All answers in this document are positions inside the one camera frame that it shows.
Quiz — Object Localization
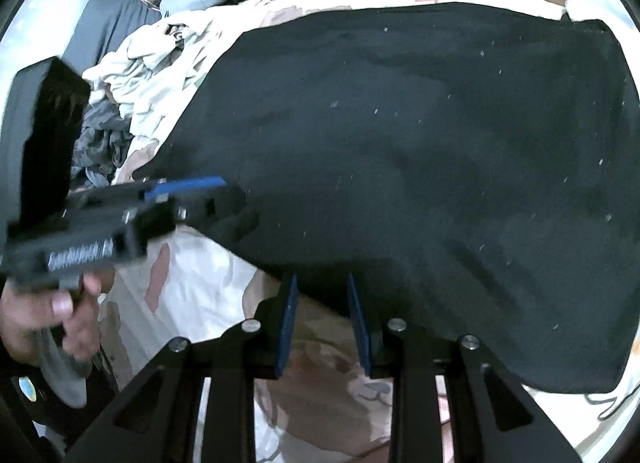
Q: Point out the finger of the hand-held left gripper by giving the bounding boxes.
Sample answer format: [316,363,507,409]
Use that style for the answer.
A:
[135,174,228,204]
[172,186,248,232]

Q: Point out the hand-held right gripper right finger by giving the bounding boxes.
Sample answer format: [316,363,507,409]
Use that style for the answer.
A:
[346,272,583,463]

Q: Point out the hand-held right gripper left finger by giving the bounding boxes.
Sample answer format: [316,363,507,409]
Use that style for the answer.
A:
[65,273,299,463]

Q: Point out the black cartoon print t-shirt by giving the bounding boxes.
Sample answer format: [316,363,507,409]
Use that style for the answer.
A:
[132,2,636,394]

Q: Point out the person's left hand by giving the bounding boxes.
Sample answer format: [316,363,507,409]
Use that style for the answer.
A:
[0,270,116,369]

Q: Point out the grey camouflage jacket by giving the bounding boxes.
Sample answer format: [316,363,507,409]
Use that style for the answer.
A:
[70,100,136,189]

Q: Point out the cream bear print bed sheet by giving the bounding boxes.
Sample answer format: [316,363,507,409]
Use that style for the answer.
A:
[97,0,640,463]

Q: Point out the white hoodie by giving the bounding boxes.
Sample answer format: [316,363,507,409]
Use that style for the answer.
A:
[82,6,241,136]

